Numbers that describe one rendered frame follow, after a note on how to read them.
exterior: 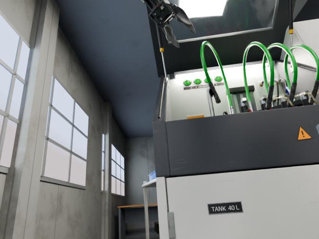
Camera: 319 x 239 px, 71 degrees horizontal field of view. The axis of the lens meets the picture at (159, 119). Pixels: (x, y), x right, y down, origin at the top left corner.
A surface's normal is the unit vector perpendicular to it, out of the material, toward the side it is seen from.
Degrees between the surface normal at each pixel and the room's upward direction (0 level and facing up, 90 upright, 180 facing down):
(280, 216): 90
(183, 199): 90
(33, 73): 90
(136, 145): 90
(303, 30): 76
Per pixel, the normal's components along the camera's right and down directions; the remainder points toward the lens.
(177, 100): -0.13, -0.35
